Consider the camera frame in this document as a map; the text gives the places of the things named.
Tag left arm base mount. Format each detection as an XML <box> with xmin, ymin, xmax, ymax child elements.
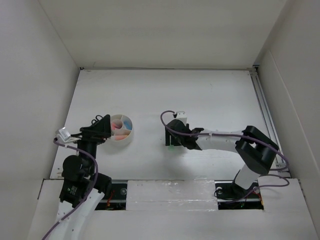
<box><xmin>95</xmin><ymin>180</ymin><xmax>128</xmax><ymax>211</ymax></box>

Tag thin red pen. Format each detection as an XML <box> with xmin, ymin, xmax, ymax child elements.
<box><xmin>111</xmin><ymin>119</ymin><xmax>123</xmax><ymax>130</ymax></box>

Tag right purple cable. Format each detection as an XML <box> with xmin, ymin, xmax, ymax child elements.
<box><xmin>160</xmin><ymin>109</ymin><xmax>291</xmax><ymax>203</ymax></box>

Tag green highlighter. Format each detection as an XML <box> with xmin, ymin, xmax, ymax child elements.
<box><xmin>168</xmin><ymin>145</ymin><xmax>175</xmax><ymax>151</ymax></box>

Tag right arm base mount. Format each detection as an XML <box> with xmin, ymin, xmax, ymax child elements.
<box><xmin>213</xmin><ymin>181</ymin><xmax>264</xmax><ymax>210</ymax></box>

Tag orange yellow highlighter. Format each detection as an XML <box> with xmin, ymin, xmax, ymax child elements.
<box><xmin>113</xmin><ymin>135</ymin><xmax>128</xmax><ymax>141</ymax></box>

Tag white round divided organizer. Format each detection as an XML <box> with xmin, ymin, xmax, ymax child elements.
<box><xmin>109</xmin><ymin>114</ymin><xmax>134</xmax><ymax>147</ymax></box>

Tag aluminium rail right side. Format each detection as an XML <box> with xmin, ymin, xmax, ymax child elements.
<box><xmin>249</xmin><ymin>65</ymin><xmax>291</xmax><ymax>178</ymax></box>

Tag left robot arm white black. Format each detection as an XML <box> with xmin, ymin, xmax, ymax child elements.
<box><xmin>43</xmin><ymin>114</ymin><xmax>113</xmax><ymax>240</ymax></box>

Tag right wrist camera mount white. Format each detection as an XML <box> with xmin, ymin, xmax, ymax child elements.
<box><xmin>173</xmin><ymin>111</ymin><xmax>188</xmax><ymax>126</ymax></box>

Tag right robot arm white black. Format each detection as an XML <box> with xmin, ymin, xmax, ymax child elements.
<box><xmin>165</xmin><ymin>119</ymin><xmax>279</xmax><ymax>201</ymax></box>

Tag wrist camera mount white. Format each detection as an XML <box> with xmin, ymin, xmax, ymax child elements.
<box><xmin>55</xmin><ymin>127</ymin><xmax>79</xmax><ymax>144</ymax></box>
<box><xmin>173</xmin><ymin>111</ymin><xmax>188</xmax><ymax>126</ymax></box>

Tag black handled scissors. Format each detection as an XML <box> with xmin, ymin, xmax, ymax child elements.
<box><xmin>91</xmin><ymin>114</ymin><xmax>103</xmax><ymax>125</ymax></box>

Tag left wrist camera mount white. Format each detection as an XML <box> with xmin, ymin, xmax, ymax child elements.
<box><xmin>55</xmin><ymin>127</ymin><xmax>79</xmax><ymax>144</ymax></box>

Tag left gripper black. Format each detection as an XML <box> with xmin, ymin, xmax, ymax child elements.
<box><xmin>70</xmin><ymin>113</ymin><xmax>112</xmax><ymax>174</ymax></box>

